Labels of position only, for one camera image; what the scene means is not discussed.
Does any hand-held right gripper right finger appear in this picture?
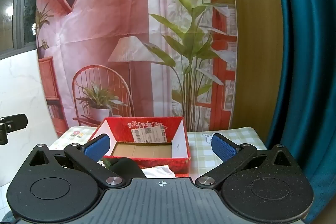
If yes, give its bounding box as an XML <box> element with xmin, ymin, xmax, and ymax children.
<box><xmin>196</xmin><ymin>133</ymin><xmax>300</xmax><ymax>191</ymax></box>

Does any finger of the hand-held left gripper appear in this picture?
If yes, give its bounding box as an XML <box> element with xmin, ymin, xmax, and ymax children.
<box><xmin>0</xmin><ymin>114</ymin><xmax>28</xmax><ymax>146</ymax></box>

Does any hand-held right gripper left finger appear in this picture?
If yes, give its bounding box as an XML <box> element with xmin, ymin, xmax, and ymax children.
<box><xmin>26</xmin><ymin>133</ymin><xmax>126</xmax><ymax>191</ymax></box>

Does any black fabric piece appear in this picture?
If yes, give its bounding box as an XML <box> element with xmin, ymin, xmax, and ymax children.
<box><xmin>109</xmin><ymin>158</ymin><xmax>147</xmax><ymax>179</ymax></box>

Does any red strawberry print cardboard box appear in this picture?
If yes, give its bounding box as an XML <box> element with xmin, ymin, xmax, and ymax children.
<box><xmin>89</xmin><ymin>116</ymin><xmax>191</xmax><ymax>178</ymax></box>

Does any white mesh zipper bag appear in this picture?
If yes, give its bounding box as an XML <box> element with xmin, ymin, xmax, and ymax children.
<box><xmin>142</xmin><ymin>165</ymin><xmax>176</xmax><ymax>179</ymax></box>

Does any green checked tablecloth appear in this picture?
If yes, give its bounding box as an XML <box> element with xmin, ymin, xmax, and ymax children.
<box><xmin>49</xmin><ymin>126</ymin><xmax>269</xmax><ymax>189</ymax></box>

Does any teal curtain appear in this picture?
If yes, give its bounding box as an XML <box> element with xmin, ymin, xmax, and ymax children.
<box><xmin>263</xmin><ymin>0</ymin><xmax>336</xmax><ymax>223</ymax></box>

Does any printed room scene backdrop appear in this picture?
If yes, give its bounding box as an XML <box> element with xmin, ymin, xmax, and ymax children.
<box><xmin>35</xmin><ymin>0</ymin><xmax>239</xmax><ymax>136</ymax></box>

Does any window with dark frame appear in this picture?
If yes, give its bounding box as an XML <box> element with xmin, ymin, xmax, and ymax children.
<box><xmin>0</xmin><ymin>0</ymin><xmax>45</xmax><ymax>60</ymax></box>

